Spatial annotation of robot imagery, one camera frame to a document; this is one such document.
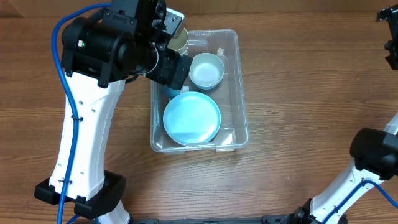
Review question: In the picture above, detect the blue cup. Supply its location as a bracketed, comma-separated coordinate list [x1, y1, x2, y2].
[162, 86, 181, 99]

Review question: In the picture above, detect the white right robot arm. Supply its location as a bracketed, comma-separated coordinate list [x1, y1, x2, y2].
[281, 116, 397, 224]

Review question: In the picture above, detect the light blue bowl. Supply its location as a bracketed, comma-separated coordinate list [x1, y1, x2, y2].
[193, 82, 219, 90]

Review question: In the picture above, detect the light blue plate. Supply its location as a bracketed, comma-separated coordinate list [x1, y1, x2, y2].
[163, 91, 221, 146]

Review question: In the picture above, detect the grey bowl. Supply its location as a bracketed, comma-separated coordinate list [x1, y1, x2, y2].
[189, 53, 225, 85]

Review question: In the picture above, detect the clear plastic storage bin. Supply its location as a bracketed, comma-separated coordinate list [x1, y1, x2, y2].
[150, 29, 249, 154]

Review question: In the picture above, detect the cream cup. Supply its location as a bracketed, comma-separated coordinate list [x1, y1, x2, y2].
[167, 29, 189, 55]

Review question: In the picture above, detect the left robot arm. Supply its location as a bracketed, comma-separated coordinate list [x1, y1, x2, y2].
[34, 0, 192, 223]

